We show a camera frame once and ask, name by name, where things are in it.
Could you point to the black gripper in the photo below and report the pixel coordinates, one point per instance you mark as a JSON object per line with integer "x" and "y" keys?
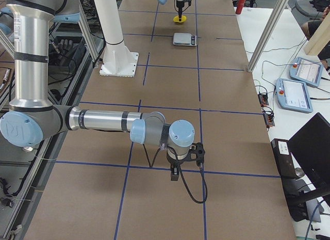
{"x": 179, "y": 0}
{"x": 175, "y": 163}

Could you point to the yellow mango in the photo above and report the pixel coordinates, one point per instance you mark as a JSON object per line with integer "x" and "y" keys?
{"x": 179, "y": 20}

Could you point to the silver electronic kitchen scale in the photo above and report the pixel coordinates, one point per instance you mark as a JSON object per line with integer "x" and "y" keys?
{"x": 185, "y": 39}

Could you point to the red fire extinguisher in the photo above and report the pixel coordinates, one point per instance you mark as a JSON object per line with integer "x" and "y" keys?
{"x": 240, "y": 6}

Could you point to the orange black usb hub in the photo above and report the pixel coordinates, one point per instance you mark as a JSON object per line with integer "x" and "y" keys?
{"x": 268, "y": 118}
{"x": 263, "y": 99}

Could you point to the black desktop computer box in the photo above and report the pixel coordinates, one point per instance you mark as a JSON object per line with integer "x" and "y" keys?
{"x": 292, "y": 182}

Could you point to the blue teach pendant near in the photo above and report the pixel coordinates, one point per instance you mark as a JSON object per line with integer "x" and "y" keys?
{"x": 293, "y": 95}

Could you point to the blue teach pendant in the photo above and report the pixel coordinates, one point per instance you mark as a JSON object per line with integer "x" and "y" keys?
{"x": 293, "y": 95}
{"x": 307, "y": 71}

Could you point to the seated person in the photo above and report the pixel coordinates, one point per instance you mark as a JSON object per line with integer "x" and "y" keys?
{"x": 309, "y": 27}

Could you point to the black computer monitor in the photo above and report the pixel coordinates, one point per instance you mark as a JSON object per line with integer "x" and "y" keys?
{"x": 310, "y": 147}

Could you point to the blue teach pendant far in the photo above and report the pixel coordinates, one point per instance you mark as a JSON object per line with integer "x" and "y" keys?
{"x": 307, "y": 71}

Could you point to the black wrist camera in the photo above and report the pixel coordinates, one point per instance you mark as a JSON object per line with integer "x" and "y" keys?
{"x": 197, "y": 154}

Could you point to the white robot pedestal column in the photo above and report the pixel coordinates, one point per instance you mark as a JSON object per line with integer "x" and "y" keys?
{"x": 118, "y": 60}

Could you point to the aluminium frame post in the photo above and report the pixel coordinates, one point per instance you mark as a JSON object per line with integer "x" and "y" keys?
{"x": 266, "y": 34}

